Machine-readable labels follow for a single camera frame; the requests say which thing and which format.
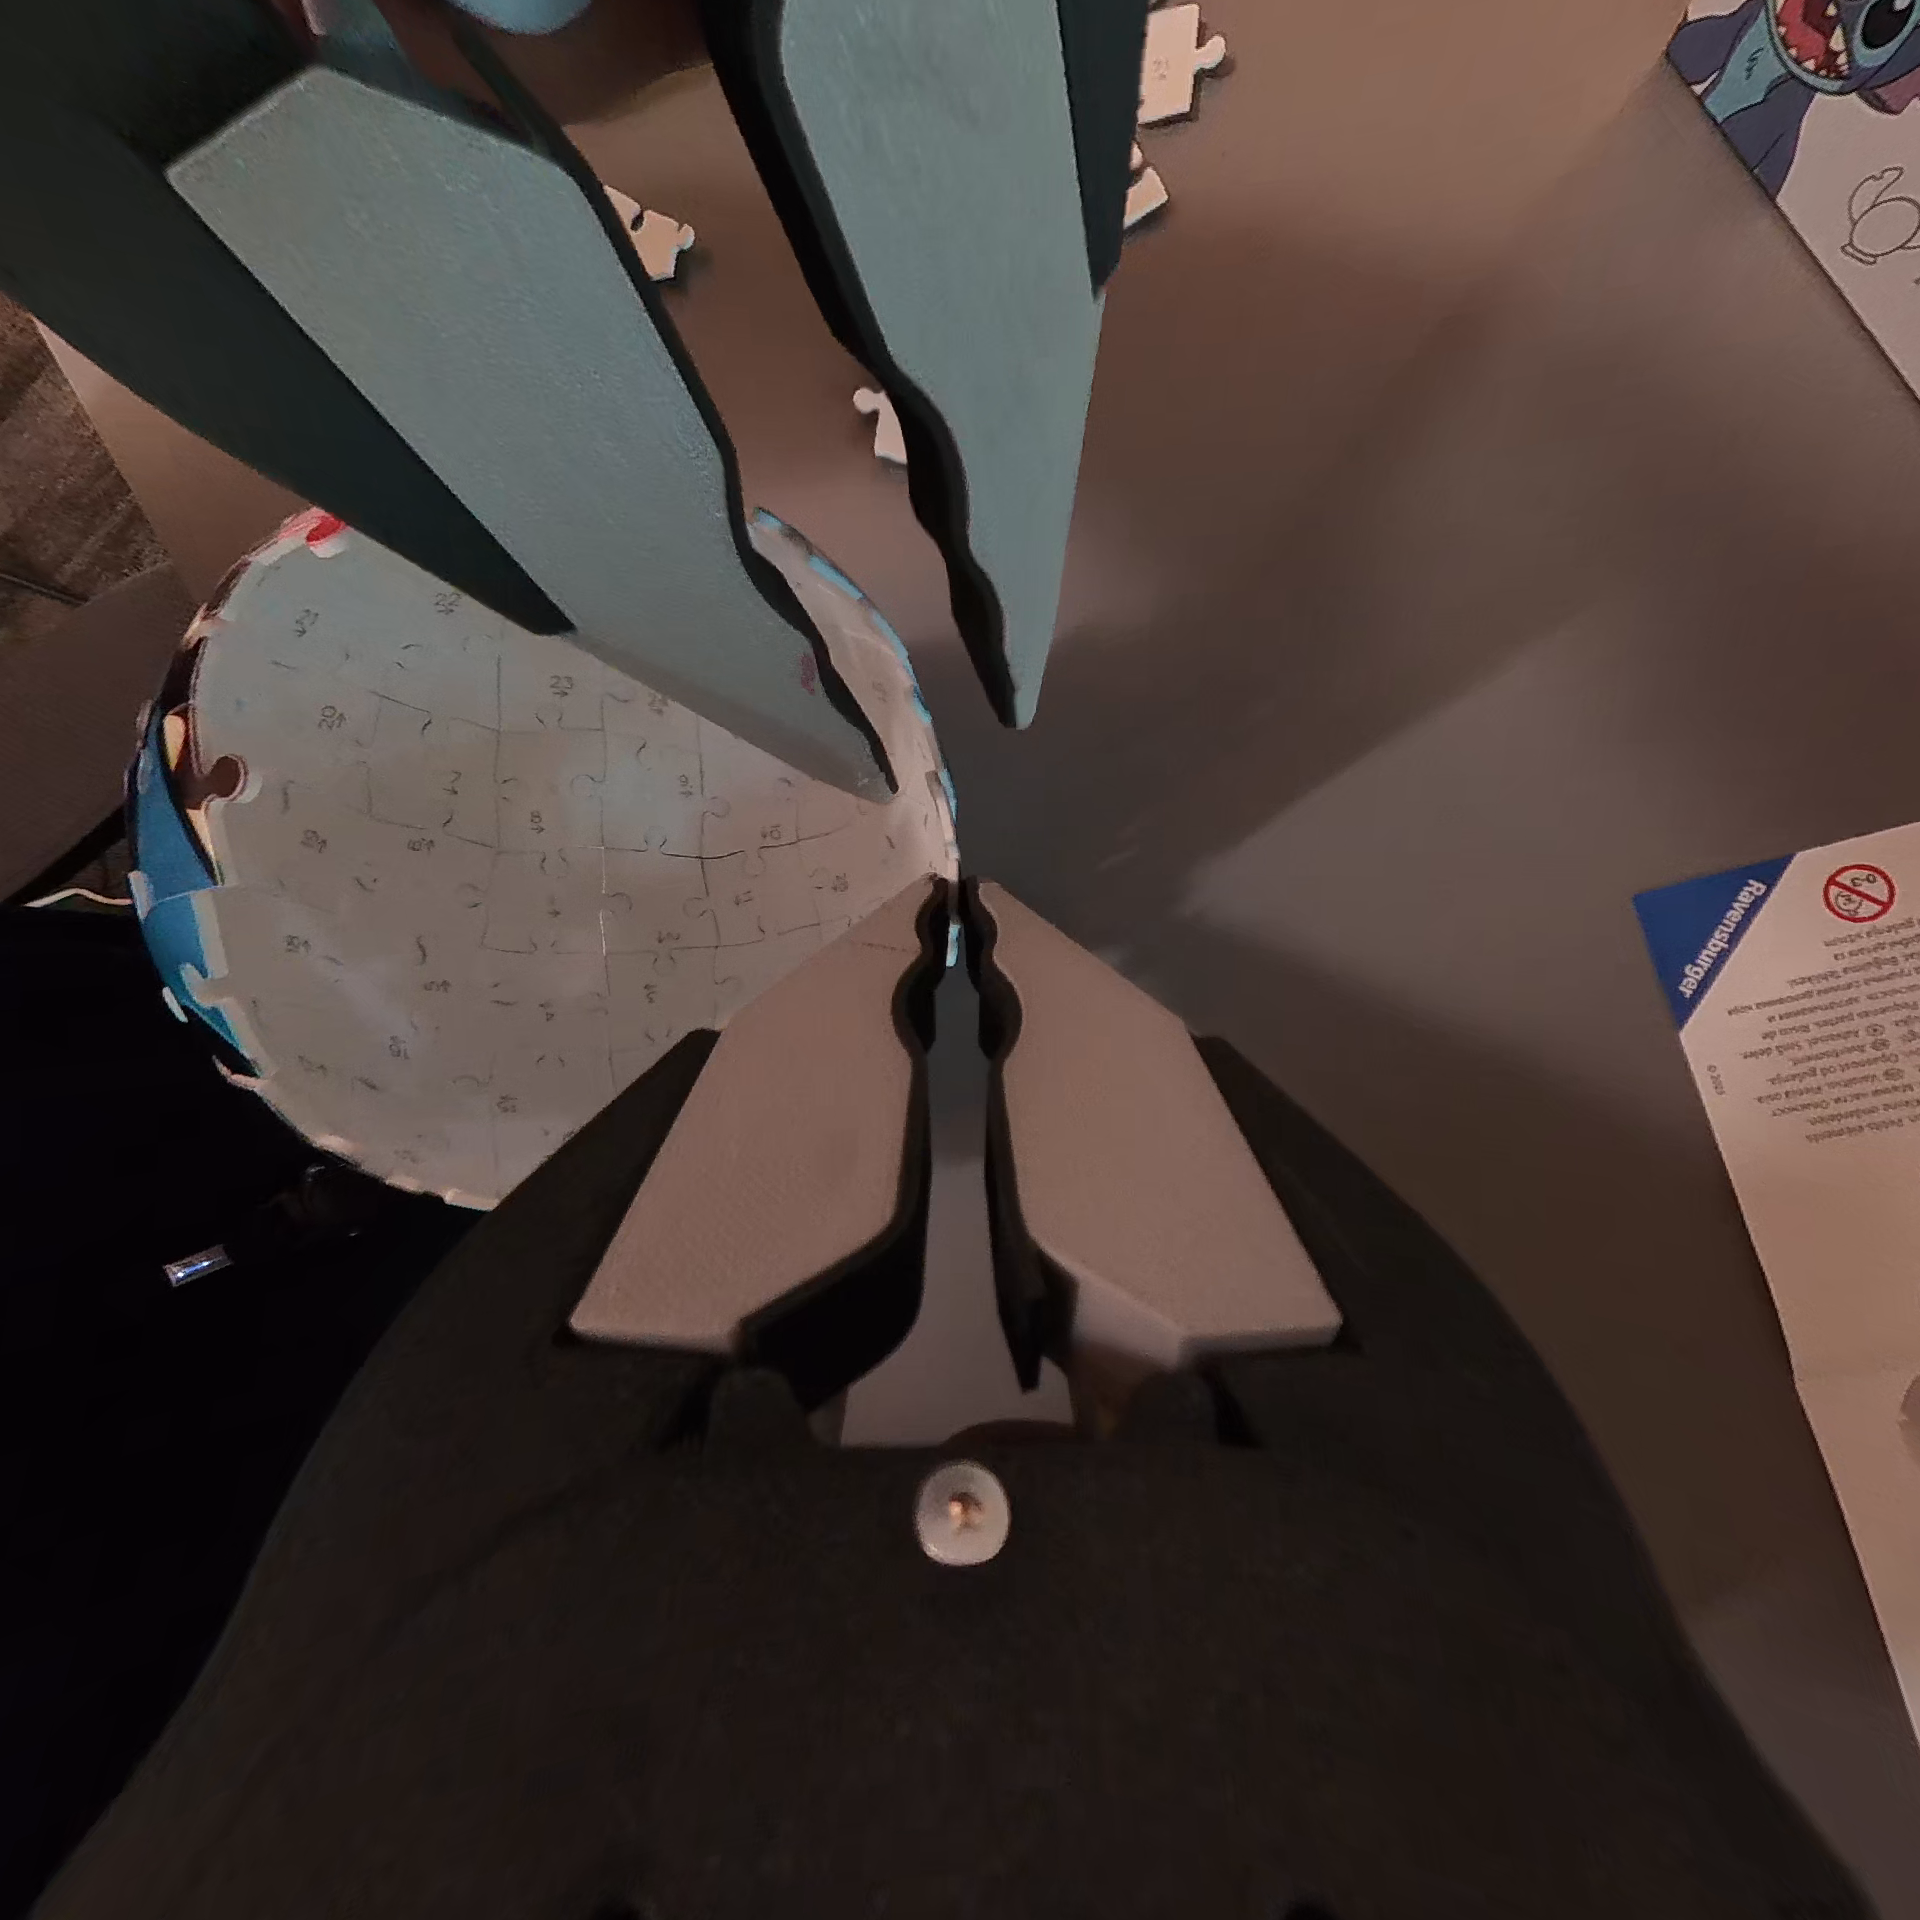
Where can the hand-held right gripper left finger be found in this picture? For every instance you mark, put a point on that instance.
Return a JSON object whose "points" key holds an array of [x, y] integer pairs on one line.
{"points": [[764, 1184]]}

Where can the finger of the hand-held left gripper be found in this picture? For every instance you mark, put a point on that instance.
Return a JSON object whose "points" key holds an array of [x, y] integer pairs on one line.
{"points": [[493, 389], [961, 299]]}

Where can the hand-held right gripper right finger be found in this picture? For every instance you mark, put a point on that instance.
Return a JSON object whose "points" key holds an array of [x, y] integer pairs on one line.
{"points": [[1155, 1184]]}

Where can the blue cartoon puzzle ball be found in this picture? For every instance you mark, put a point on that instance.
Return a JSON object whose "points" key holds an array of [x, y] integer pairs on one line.
{"points": [[450, 901]]}

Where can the pile of white puzzle pieces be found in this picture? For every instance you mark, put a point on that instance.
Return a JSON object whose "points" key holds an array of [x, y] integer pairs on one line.
{"points": [[1177, 89]]}

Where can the colourful cartoon puzzle box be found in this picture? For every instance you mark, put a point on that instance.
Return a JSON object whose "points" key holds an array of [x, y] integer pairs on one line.
{"points": [[1815, 148]]}

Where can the person's torso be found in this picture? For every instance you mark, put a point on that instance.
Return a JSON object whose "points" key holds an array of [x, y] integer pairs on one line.
{"points": [[149, 1425]]}

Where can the white instruction sheet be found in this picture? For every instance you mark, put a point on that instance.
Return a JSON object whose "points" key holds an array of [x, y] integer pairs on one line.
{"points": [[1829, 1124]]}

